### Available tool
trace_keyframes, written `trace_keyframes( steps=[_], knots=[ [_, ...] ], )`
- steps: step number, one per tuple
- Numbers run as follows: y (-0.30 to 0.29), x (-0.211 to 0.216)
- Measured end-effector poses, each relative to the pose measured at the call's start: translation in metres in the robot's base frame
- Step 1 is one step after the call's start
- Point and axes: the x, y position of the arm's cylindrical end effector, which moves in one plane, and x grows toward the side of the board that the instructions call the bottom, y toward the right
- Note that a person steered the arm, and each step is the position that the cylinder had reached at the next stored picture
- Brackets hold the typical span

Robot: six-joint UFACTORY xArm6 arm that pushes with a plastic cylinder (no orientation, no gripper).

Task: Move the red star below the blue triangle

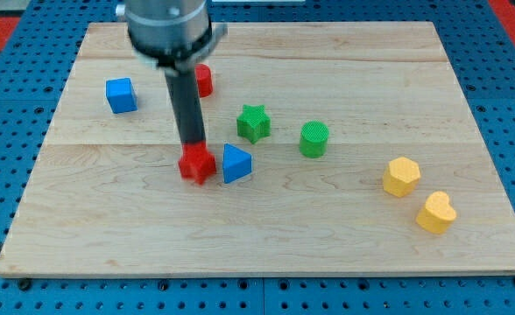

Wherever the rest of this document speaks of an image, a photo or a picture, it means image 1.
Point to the yellow heart block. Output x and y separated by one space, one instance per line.
437 215

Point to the blue triangle block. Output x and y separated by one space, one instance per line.
236 163

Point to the red cylinder block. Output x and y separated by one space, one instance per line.
204 80

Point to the green cylinder block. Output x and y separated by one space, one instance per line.
314 139

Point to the red star block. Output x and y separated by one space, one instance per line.
197 162

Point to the blue cube block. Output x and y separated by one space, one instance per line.
120 95

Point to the black pusher rod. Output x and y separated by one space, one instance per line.
185 99

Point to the yellow hexagon block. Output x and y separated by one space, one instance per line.
401 176

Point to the green star block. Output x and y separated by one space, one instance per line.
253 124

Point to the wooden board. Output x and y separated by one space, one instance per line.
105 198

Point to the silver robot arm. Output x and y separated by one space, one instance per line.
174 34

